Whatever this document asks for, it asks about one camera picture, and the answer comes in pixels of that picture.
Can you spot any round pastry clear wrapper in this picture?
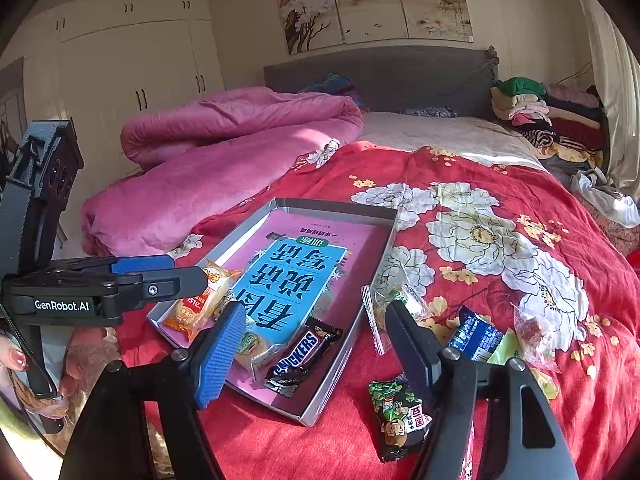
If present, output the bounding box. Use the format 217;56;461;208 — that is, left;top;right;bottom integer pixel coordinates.
235;325;286;381

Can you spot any blossom wall painting panel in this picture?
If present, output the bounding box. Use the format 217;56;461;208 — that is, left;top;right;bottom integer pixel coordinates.
390;0;475;43
274;0;346;56
332;0;408;46

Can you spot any orange bread packet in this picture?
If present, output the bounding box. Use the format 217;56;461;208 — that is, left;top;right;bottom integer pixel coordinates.
164;259;242;343

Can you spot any cream wardrobe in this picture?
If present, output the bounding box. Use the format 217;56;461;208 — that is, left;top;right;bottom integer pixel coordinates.
0;0;226;181

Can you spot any person's left hand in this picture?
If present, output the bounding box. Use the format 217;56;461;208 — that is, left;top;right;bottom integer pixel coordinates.
0;327;121;418

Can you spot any pile of folded clothes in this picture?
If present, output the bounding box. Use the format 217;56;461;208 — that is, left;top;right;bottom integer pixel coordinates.
490;76;613;181

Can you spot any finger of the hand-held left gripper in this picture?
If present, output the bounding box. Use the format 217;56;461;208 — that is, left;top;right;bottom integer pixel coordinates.
102;266;208;311
107;254;176;277

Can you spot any dark floral cloth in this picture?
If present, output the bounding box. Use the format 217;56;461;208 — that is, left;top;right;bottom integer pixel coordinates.
400;105;458;118

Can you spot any beige bed sheet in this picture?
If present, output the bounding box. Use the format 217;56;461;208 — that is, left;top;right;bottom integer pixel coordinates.
357;111;546;171

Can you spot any white crumpled cloth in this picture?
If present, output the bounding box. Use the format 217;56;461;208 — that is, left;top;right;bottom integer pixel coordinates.
570;167;640;228

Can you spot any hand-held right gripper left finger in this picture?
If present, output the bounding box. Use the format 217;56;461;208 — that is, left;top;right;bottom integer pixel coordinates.
72;301;247;480

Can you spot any clear green candy packet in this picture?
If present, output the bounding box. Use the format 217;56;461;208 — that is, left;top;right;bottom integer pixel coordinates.
361;282;436;356

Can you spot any clear pastry packet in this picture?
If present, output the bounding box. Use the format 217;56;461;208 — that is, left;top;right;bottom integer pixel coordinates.
512;305;563;373

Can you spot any metal tray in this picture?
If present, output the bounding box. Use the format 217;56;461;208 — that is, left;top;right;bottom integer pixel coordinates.
146;197;399;427

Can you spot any pink plush blanket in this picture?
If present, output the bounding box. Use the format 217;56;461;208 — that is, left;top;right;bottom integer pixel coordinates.
81;86;365;258

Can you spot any yellow-green snack packet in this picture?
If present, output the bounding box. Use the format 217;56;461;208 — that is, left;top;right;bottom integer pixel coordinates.
487;327;561;403

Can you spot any cream curtain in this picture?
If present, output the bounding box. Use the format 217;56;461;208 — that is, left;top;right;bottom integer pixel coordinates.
575;0;640;201

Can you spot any dark green pea packet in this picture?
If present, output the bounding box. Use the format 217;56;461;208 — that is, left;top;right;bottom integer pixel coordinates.
367;372;433;463

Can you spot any blue snack packet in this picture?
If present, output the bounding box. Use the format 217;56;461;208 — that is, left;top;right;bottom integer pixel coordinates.
445;306;506;363

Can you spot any red floral quilt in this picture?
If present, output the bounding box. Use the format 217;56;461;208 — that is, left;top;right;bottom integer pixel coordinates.
115;140;640;480

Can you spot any brown chocolate bar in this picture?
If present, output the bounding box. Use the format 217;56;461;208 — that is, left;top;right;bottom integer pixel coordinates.
264;316;344;397

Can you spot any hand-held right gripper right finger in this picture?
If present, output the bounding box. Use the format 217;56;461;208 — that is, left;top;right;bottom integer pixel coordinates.
384;300;578;480

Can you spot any grey headboard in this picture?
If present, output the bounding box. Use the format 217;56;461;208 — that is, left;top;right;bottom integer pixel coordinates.
263;45;501;118

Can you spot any blue patterned cloth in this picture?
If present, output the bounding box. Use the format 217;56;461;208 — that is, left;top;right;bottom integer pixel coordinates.
297;72;371;111

